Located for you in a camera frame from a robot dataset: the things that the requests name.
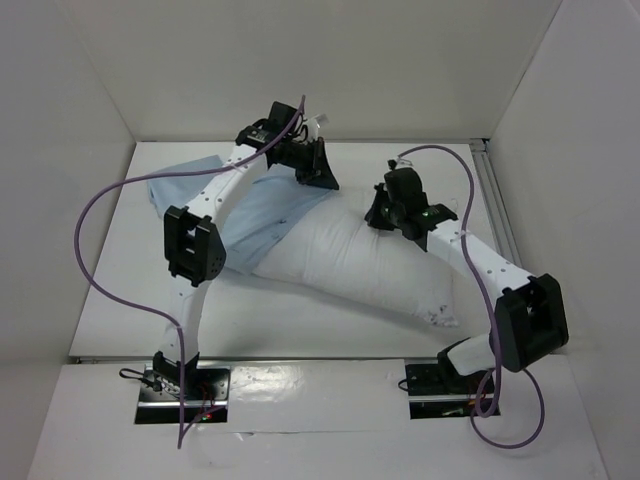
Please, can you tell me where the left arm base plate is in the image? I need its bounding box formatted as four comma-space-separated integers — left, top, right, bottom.
118, 362, 233, 426

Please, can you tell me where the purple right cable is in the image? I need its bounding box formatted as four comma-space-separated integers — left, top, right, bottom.
387, 144, 547, 447

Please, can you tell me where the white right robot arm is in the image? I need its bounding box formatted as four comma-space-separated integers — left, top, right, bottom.
365, 167, 569, 392

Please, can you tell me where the aluminium frame rail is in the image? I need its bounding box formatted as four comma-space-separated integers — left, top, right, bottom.
469, 138, 522, 267

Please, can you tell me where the white pillow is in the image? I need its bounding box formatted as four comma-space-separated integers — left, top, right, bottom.
253, 188, 458, 327

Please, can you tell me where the purple cable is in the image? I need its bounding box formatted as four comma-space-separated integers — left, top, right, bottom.
387, 144, 547, 447
73, 94, 307, 450

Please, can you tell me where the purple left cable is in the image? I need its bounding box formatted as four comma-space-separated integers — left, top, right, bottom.
73, 94, 307, 450

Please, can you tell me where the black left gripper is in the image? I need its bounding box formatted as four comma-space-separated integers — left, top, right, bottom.
280, 136, 339, 191

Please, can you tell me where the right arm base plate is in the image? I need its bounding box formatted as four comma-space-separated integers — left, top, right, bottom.
397, 357, 495, 420

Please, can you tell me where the light blue pillowcase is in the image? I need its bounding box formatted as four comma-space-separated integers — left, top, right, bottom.
147, 155, 332, 274

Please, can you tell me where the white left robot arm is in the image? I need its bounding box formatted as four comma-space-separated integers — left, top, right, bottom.
152, 102, 339, 399

